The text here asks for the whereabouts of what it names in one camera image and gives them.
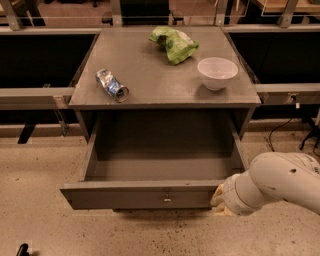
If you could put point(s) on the grey metal rail left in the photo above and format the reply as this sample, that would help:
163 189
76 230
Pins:
35 98

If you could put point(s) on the grey metal rail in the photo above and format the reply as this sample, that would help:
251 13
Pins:
35 98
289 94

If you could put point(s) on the grey metal rail right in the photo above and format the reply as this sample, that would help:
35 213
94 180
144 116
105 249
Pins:
289 94

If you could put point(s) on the white bowl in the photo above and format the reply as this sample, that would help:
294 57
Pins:
216 73

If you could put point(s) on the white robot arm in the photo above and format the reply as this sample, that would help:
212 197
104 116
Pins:
271 177

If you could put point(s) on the grey top drawer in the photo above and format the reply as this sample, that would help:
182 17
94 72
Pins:
142 161

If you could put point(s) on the green chip bag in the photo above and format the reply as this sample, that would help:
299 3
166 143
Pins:
178 45

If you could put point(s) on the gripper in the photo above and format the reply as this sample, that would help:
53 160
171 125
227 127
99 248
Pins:
230 196

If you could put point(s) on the black object bottom left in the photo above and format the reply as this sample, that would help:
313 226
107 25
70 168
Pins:
23 250

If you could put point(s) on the grey drawer cabinet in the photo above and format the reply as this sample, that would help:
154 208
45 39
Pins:
153 82

